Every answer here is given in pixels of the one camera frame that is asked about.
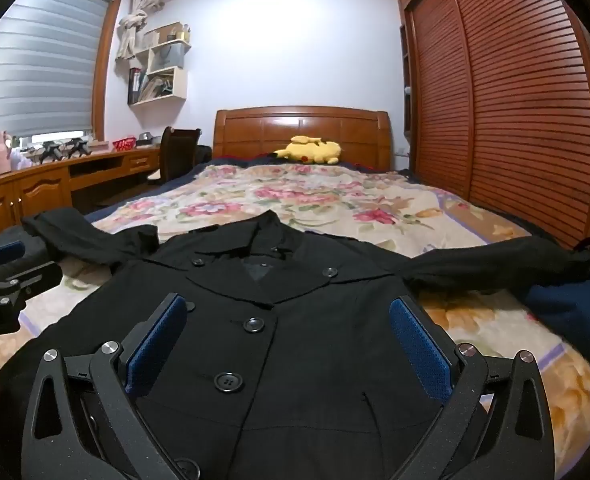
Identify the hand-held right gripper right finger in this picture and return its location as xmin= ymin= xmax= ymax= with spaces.
xmin=389 ymin=296 xmax=556 ymax=480

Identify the wooden louvered wardrobe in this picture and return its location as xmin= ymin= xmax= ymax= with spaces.
xmin=395 ymin=0 xmax=590 ymax=251

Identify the floral blanket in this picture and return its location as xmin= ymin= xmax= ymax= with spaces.
xmin=20 ymin=162 xmax=590 ymax=456

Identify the yellow plush toy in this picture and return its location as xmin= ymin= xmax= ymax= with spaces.
xmin=273 ymin=135 xmax=343 ymax=166

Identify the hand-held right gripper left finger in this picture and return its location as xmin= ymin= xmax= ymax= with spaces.
xmin=21 ymin=292 xmax=196 ymax=480

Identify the tied beige curtain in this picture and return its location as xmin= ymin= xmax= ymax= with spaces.
xmin=116 ymin=0 xmax=164 ymax=61

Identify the dark wooden chair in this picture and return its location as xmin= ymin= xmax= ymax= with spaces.
xmin=147 ymin=126 xmax=200 ymax=186

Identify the grey window blind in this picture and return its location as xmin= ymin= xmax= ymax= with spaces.
xmin=0 ymin=0 xmax=118 ymax=148

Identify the pink vase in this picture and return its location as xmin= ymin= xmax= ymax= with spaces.
xmin=0 ymin=131 xmax=14 ymax=177

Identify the white wall shelf unit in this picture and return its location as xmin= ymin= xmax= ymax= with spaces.
xmin=127 ymin=22 xmax=193 ymax=106

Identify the navy blue cloth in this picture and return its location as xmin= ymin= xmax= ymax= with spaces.
xmin=522 ymin=267 xmax=590 ymax=381

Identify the wooden desk with cabinets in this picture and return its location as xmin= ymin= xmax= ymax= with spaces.
xmin=0 ymin=147 xmax=163 ymax=236

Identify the wooden bed headboard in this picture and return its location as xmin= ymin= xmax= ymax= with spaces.
xmin=212 ymin=106 xmax=393 ymax=171

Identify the black buttoned coat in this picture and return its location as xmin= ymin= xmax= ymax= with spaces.
xmin=0 ymin=208 xmax=590 ymax=480

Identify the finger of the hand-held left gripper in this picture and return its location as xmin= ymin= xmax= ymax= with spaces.
xmin=0 ymin=240 xmax=26 ymax=273
xmin=0 ymin=259 xmax=64 ymax=291

